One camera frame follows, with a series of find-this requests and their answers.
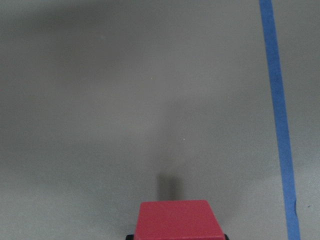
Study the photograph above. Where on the red foam cube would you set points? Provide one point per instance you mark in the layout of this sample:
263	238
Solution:
177	220

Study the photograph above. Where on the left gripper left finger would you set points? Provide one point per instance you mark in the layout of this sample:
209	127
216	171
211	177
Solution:
129	237

